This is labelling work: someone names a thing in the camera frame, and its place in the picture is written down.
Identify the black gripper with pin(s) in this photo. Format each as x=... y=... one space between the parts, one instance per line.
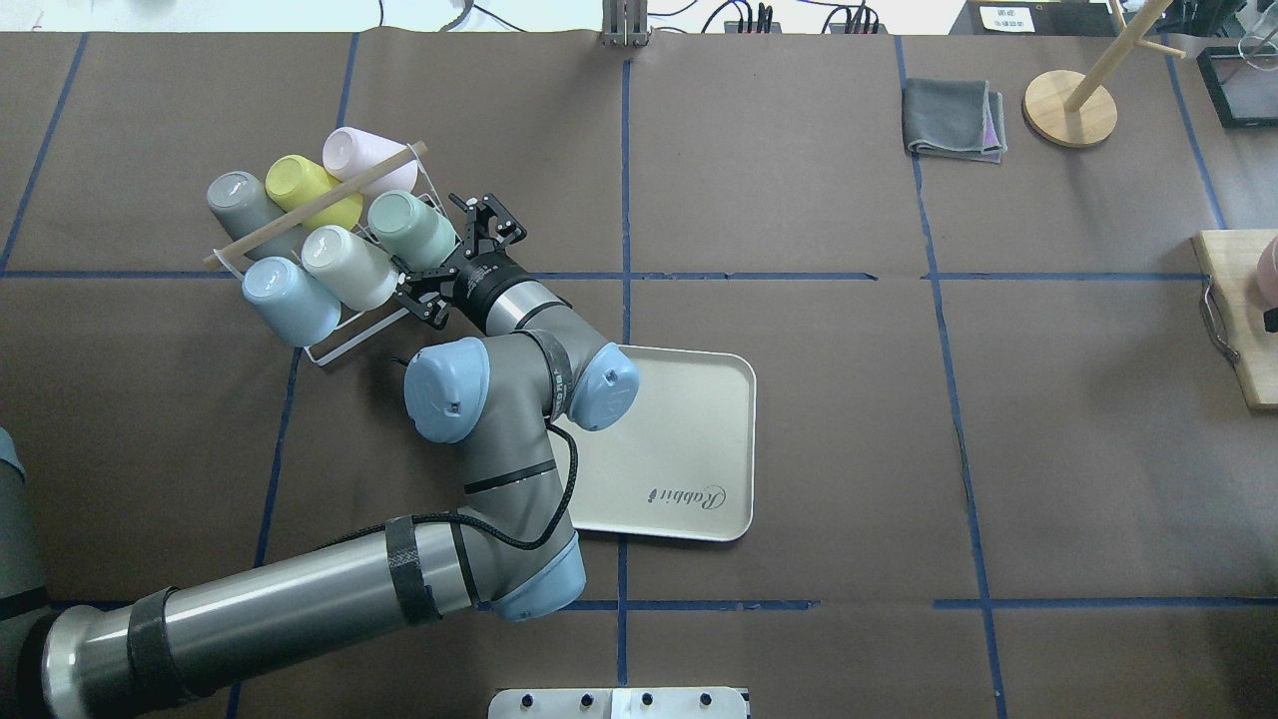
x=476 y=283

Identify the green cup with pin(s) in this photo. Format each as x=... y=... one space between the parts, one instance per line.
x=412 y=230

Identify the beige rabbit tray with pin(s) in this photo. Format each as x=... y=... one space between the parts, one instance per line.
x=680 y=463

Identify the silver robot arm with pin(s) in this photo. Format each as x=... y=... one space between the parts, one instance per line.
x=495 y=398

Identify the cream white cup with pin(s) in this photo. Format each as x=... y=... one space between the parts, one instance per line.
x=361 y=275

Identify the pink cup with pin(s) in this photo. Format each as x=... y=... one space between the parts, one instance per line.
x=348 y=151

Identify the light blue cup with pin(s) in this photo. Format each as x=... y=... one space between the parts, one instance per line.
x=299 y=309

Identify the yellow cup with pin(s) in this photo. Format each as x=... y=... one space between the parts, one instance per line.
x=294 y=180

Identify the grey cup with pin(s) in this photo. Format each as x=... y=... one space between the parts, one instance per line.
x=241 y=204

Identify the black metal tray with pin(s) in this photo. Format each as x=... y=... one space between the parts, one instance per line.
x=1242 y=90

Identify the grey folded cloth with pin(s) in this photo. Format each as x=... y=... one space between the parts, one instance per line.
x=960 y=119

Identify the black box with label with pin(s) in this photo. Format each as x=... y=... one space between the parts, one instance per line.
x=1044 y=18

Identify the wooden mug tree stand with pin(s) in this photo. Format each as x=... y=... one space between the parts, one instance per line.
x=1073 y=110

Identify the wooden cutting board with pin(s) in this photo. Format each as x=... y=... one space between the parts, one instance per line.
x=1238 y=323

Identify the pink ice bowl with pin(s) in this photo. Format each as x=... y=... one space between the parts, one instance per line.
x=1266 y=278

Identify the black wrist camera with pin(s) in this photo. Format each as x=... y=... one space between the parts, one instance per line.
x=490 y=227

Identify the white wire cup rack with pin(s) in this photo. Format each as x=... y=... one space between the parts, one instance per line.
x=353 y=328

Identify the aluminium frame post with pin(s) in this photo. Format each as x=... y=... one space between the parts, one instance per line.
x=624 y=23

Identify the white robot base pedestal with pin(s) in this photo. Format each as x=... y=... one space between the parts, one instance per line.
x=622 y=702

